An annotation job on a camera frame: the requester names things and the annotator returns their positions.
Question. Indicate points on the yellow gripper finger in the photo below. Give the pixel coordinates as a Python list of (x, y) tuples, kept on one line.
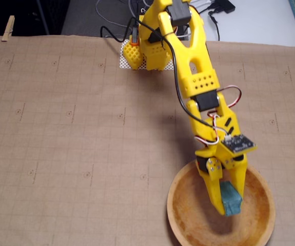
[(214, 184), (239, 179)]

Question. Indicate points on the blue block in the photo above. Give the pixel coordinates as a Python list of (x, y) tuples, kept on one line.
[(230, 202)]

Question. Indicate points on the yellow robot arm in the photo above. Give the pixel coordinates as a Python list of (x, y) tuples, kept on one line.
[(188, 59)]

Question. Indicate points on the round wooden bowl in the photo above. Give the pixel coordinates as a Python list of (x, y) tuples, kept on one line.
[(255, 217)]

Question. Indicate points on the yellow lattice clamp block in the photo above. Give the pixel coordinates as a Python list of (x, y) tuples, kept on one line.
[(133, 55)]

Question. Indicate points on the black power adapter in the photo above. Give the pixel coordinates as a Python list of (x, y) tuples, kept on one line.
[(223, 6)]

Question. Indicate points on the brown gridded wrapping paper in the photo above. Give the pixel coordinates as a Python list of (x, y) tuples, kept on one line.
[(60, 128)]

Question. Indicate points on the wooden clothespin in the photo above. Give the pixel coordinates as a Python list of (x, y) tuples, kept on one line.
[(8, 28)]

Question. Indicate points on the black camera circuit board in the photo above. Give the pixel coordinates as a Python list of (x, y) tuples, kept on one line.
[(239, 143)]

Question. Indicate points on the white perforated base plate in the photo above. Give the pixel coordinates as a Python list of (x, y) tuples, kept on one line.
[(123, 60)]

